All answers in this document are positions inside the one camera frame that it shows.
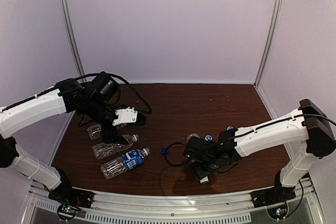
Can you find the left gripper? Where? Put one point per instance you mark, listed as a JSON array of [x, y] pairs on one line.
[[108, 131]]

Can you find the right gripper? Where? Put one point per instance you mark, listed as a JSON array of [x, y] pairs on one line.
[[198, 169]]

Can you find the Pepsi label plastic bottle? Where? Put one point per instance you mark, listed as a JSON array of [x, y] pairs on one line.
[[94, 131]]

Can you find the clear unlabeled plastic bottle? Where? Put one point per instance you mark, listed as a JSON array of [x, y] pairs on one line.
[[104, 150]]

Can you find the blue label water bottle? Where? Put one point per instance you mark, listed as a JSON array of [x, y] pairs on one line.
[[124, 163]]

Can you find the blue bottle cap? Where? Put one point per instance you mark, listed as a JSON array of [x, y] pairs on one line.
[[164, 150]]

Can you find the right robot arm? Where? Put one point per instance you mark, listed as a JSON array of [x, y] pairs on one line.
[[307, 124]]

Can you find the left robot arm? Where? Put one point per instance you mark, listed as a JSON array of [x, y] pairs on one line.
[[87, 95]]

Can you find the right circuit board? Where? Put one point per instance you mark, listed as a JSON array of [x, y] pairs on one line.
[[278, 212]]

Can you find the circuit board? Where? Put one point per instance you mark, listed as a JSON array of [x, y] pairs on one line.
[[66, 212], [278, 212]]

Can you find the left circuit board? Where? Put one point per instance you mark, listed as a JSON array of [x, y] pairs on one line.
[[66, 212]]

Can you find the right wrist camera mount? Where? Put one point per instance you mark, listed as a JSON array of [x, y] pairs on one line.
[[195, 148]]

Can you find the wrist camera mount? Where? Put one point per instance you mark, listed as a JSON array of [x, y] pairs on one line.
[[125, 116], [195, 148]]

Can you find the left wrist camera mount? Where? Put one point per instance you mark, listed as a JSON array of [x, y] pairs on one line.
[[125, 116]]

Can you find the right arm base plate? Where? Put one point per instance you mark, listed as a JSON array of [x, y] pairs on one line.
[[271, 196]]

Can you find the front aluminium rail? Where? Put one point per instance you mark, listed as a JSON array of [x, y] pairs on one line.
[[218, 208]]

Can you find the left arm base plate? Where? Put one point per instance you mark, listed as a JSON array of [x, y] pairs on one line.
[[76, 198]]

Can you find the left aluminium frame post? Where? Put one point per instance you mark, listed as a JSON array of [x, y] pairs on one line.
[[71, 37]]

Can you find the aluminium frame post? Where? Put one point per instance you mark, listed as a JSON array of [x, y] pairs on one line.
[[71, 37], [269, 40]]

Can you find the right aluminium frame post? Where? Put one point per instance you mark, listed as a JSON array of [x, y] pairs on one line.
[[269, 40]]

